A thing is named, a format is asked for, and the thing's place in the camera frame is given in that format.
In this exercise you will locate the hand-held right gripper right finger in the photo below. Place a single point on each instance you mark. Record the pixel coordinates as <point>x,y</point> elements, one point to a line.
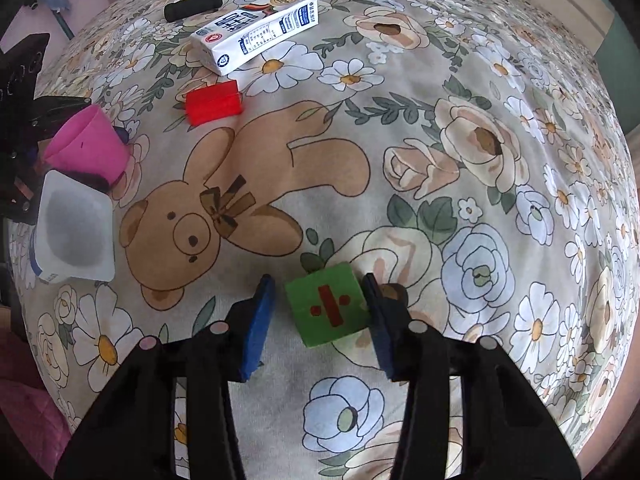
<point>380,330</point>

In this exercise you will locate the floral bear print blanket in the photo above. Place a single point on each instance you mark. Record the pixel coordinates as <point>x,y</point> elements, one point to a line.
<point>450,260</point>

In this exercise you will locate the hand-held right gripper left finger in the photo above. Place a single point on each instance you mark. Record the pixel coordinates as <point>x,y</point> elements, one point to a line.
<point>257,325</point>

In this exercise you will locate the pink plastic cup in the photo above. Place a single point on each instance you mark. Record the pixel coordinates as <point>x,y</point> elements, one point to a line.
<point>85,145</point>

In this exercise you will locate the green foam block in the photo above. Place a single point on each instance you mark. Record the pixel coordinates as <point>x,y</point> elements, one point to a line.
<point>325,305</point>

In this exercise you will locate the red foam block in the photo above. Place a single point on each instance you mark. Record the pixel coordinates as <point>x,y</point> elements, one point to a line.
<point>212,105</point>

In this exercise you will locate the white and blue milk carton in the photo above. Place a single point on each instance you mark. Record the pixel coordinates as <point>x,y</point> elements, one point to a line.
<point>250,30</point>

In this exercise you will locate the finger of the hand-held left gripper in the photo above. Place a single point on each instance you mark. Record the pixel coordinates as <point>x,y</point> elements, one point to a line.
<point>20,195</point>
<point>55,110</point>

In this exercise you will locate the pink fleece clothing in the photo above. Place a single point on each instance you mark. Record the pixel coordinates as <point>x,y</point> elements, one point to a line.
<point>30,410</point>

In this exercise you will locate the white plastic yogurt cup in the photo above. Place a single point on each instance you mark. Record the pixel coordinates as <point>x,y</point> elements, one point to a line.
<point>70,225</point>

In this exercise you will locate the black foam cylinder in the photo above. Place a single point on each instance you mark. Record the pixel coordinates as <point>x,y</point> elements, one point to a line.
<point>192,6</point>

